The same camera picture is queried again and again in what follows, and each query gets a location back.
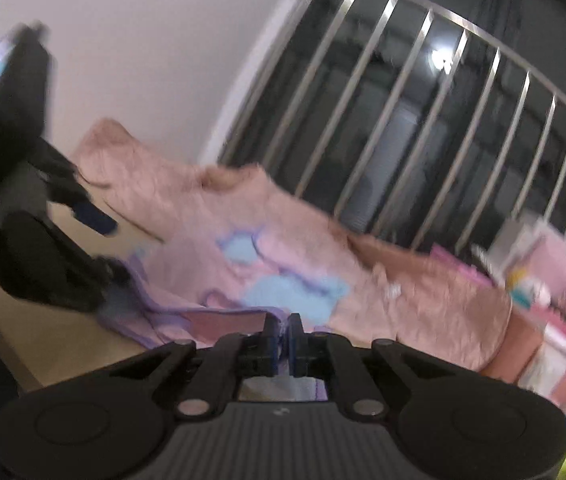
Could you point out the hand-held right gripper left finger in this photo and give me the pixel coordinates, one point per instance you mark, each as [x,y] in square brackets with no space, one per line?
[274,346]

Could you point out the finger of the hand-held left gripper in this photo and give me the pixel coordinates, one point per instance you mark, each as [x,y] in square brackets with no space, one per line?
[95,221]
[78,275]

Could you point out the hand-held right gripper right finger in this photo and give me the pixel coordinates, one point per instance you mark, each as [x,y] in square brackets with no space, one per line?
[294,347]

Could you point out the pink purple blue garment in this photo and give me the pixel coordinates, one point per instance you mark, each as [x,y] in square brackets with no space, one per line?
[283,295]

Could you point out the peach quilted blanket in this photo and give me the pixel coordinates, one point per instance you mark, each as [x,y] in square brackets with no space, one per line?
[173,185]

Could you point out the bright pink board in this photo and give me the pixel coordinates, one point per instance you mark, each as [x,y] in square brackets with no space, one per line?
[455,265]

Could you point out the colourful toy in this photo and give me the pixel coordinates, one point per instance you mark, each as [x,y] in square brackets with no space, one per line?
[528,285]

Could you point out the white box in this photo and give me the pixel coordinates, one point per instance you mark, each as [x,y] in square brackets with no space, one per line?
[513,240]

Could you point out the window with metal bars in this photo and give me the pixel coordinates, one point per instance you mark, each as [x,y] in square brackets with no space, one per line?
[363,110]

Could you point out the pink cloth pile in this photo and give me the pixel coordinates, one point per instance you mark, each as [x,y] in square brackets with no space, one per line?
[555,260]

